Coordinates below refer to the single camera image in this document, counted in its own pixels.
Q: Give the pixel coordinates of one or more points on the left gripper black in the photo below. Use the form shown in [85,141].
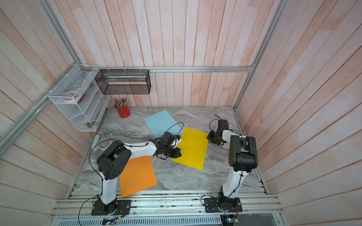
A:
[177,150]

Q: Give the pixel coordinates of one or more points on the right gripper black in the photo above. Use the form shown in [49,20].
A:
[209,137]

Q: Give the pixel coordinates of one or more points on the yellow paper sheet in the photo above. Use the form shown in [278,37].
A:
[193,148]

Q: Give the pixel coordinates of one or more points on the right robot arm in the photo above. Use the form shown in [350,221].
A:
[242,158]

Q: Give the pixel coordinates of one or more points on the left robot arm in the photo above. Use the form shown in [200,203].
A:
[112,162]

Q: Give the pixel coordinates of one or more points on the light blue paper sheet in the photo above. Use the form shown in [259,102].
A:
[161,122]

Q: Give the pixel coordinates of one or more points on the orange paper sheet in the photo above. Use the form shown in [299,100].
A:
[137,176]

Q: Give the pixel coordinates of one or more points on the red pencil cup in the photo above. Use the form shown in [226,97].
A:
[123,112]

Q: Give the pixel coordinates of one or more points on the tape roll on shelf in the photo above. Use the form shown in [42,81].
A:
[71,96]

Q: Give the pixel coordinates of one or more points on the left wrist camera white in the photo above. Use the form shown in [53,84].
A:
[176,141]

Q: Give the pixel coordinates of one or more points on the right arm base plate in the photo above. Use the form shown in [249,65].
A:
[224,204]

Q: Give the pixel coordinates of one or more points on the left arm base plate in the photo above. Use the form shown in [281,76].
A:
[116,207]

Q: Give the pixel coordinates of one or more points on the black mesh wall basket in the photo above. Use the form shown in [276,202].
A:
[124,81]

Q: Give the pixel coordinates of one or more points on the white wire shelf rack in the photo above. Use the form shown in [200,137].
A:
[85,115]

